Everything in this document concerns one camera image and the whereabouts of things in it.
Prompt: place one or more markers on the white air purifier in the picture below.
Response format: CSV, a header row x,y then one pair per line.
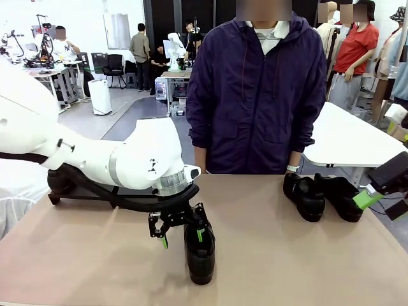
x,y
99,95

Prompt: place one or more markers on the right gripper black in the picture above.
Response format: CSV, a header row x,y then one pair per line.
x,y
390,175

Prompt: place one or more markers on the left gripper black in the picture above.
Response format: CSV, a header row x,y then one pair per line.
x,y
178,218

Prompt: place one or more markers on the white wristwatch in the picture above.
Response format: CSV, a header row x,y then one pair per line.
x,y
293,168

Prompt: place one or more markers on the background table with computer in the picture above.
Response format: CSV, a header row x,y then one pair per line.
x,y
173,75

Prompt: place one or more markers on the white plastic bag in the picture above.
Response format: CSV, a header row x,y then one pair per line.
x,y
16,204

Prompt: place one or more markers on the person's right forearm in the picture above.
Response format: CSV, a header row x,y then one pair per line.
x,y
200,161

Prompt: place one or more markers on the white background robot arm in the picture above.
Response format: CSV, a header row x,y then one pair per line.
x,y
174,44

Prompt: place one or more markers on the seated person in black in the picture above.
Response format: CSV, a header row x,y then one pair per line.
x,y
159,60

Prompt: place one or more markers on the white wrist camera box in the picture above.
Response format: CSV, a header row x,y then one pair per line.
x,y
192,173

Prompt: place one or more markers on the background work desk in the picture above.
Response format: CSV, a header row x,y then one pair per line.
x,y
48,75

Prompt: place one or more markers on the black tripod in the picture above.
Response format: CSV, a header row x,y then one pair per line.
x,y
333,48

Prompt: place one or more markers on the standing person in olive shirt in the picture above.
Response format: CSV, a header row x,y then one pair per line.
x,y
140,48

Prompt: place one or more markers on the black office chair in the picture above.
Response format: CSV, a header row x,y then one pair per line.
x,y
114,65

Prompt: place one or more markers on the grey wall panel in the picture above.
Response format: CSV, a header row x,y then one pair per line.
x,y
117,32

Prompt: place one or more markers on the seated person in white shirt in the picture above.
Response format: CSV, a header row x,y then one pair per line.
x,y
65,48

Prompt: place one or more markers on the white folding table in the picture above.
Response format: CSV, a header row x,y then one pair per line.
x,y
344,137

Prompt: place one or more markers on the person's left forearm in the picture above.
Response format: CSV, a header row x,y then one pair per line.
x,y
294,158

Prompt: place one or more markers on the black monitor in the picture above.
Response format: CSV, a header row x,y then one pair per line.
x,y
99,60

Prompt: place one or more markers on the person in purple jacket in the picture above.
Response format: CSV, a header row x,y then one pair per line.
x,y
255,95

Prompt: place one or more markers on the mannequin in beige jacket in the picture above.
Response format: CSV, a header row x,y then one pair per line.
x,y
322,32

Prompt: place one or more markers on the light blue hanging garment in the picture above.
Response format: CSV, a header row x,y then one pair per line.
x,y
402,79

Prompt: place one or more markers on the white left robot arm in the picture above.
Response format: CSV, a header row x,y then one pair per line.
x,y
95,159

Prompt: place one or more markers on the black shoe stand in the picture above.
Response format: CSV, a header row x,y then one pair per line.
x,y
79,196

